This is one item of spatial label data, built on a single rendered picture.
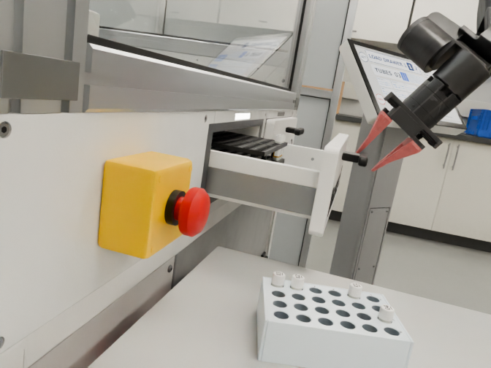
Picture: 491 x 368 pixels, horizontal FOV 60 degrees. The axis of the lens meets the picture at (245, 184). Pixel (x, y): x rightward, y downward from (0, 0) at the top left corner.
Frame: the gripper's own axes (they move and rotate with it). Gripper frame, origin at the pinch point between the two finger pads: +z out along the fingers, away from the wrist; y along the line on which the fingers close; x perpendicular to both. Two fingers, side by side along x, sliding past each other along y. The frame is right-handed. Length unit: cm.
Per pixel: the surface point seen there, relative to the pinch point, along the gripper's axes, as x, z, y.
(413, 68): -107, -25, 5
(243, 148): 12.9, 9.6, 13.3
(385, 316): 31.2, 5.5, -8.7
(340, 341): 35.0, 8.5, -6.7
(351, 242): -94, 35, -27
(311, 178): 16.5, 4.9, 4.1
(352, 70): -81, -9, 18
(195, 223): 38.5, 9.1, 8.3
